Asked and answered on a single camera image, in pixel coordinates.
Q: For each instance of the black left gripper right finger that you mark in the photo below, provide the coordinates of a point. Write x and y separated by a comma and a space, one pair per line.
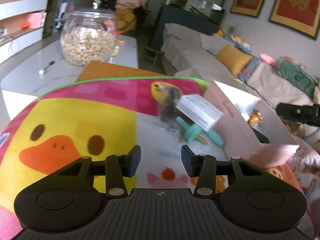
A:
201, 166

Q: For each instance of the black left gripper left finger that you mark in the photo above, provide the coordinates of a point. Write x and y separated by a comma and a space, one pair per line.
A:
117, 167

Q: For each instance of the brown bear figurine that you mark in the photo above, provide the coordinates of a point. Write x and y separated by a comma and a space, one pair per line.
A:
255, 118

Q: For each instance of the small white carton box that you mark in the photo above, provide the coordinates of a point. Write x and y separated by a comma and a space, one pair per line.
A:
199, 110

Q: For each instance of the teal plastic toy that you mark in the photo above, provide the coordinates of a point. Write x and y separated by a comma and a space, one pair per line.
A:
194, 130

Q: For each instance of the floral pink blanket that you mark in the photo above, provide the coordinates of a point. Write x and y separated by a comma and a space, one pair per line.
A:
305, 165

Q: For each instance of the colourful cartoon play mat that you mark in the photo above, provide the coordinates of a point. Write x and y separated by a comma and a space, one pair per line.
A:
53, 171

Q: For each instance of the pink cardboard box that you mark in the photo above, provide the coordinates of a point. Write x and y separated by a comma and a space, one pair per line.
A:
250, 127

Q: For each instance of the yellow cushion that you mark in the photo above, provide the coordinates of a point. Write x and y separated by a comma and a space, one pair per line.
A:
233, 59

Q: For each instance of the beige covered sofa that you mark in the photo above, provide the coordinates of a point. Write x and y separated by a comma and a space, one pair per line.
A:
187, 52

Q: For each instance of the small spoon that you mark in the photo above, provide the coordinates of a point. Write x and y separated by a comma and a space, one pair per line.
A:
43, 71

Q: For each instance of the glass jar of nuts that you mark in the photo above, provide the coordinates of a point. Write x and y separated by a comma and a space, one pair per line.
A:
89, 35

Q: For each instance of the yellow beanbag chair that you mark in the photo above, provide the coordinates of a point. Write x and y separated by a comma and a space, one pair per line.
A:
126, 20

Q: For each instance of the orange pumpkin ornament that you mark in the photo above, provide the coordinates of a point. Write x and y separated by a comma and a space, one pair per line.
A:
25, 25

